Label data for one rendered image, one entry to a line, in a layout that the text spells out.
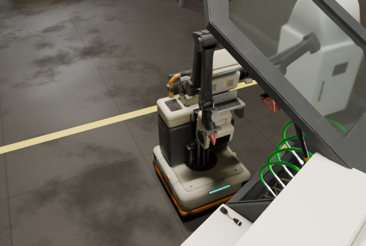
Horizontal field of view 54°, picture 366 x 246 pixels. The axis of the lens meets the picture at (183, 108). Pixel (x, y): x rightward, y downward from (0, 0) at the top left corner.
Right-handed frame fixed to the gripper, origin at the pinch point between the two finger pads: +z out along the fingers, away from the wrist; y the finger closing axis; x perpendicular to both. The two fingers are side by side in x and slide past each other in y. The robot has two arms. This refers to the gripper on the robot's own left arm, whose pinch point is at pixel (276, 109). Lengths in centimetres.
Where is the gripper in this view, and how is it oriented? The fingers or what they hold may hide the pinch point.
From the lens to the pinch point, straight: 182.6
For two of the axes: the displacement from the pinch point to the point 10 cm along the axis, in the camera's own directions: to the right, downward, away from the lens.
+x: -5.6, 2.6, 7.9
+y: 7.8, -1.5, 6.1
